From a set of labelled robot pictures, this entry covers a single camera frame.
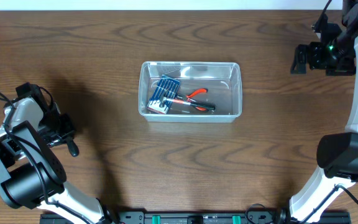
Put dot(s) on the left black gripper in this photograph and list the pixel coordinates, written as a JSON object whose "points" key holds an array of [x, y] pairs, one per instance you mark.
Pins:
{"points": [[66, 134]]}

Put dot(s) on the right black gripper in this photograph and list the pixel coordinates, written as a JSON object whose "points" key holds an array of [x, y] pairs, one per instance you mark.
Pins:
{"points": [[303, 59]]}

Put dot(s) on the yellow black screwdriver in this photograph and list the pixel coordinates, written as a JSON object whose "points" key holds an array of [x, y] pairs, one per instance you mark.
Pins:
{"points": [[72, 147]]}

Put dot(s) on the claw hammer black handle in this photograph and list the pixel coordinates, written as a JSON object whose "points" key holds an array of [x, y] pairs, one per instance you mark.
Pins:
{"points": [[189, 103]]}

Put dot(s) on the red handled pliers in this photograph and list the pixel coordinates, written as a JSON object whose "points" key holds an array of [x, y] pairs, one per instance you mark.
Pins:
{"points": [[189, 98]]}

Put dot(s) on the blue precision screwdriver set case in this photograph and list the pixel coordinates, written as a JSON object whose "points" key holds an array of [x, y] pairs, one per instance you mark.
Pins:
{"points": [[167, 87]]}

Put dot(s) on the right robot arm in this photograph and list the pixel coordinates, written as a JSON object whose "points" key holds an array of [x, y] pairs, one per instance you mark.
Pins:
{"points": [[337, 154]]}

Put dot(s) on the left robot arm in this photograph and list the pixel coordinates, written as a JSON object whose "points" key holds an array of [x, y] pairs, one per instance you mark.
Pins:
{"points": [[31, 175]]}

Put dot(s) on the clear plastic container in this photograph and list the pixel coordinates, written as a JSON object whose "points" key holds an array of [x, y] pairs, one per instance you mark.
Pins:
{"points": [[222, 79]]}

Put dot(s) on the black mounting rail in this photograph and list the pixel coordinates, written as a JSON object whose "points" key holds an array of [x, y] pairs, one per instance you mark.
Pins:
{"points": [[203, 218]]}

